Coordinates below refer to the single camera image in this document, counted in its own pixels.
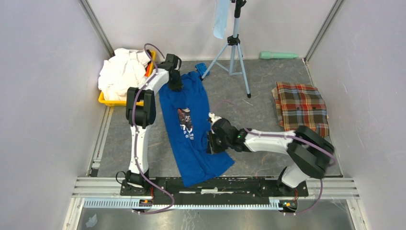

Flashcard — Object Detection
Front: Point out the blue printed t-shirt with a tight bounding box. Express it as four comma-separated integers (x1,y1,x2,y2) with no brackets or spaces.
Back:
159,71,234,187

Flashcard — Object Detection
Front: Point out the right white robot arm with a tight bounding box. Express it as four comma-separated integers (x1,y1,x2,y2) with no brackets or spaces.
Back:
207,113,336,196

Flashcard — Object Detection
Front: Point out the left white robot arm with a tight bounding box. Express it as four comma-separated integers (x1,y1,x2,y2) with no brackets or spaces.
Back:
121,54,183,195

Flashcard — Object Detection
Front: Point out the orange garment in tray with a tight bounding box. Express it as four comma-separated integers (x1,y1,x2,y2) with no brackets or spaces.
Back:
145,62,153,78

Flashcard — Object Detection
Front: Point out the small blue object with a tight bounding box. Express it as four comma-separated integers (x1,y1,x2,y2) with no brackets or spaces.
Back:
195,62,207,77

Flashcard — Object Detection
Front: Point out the white crumpled garment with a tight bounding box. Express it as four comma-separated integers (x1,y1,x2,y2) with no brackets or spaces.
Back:
97,47,153,102

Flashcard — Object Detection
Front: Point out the light blue music stand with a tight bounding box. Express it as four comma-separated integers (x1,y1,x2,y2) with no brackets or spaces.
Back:
200,0,251,98

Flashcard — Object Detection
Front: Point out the yellow plastic tray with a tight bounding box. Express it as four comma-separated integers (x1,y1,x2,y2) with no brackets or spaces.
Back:
98,50,157,108

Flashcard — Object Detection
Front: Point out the folded plaid shirt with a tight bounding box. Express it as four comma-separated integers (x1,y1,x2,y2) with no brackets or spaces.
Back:
271,81,330,138

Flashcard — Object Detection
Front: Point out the mint green cylinder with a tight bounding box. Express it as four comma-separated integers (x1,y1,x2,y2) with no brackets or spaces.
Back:
259,51,299,59

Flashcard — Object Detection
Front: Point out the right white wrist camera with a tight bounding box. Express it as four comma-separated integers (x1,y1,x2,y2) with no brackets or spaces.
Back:
208,112,222,125

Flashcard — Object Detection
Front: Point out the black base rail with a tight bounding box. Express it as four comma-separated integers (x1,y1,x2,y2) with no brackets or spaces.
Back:
120,176,309,206

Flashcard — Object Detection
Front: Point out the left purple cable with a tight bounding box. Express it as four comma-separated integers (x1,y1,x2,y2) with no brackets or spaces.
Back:
131,43,176,216

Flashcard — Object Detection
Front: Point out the purple cable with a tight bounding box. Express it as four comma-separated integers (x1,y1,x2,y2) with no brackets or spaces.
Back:
215,100,337,217
131,43,176,216

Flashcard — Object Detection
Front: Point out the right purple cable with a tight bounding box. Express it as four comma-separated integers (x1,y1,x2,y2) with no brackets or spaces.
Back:
215,100,337,217

